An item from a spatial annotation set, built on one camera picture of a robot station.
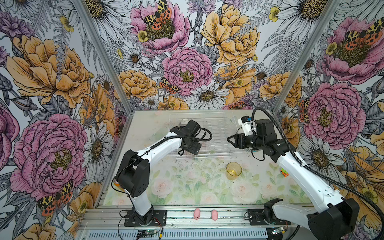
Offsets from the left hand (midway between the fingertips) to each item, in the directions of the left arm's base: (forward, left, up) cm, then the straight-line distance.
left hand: (188, 150), depth 87 cm
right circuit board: (-38, -42, -10) cm, 57 cm away
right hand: (-3, -22, +12) cm, 26 cm away
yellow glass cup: (-8, -26, -8) cm, 29 cm away
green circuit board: (-37, +19, -11) cm, 43 cm away
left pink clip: (-30, -4, -10) cm, 32 cm away
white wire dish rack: (+27, -23, -9) cm, 37 cm away
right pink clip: (-31, -13, -9) cm, 35 cm away
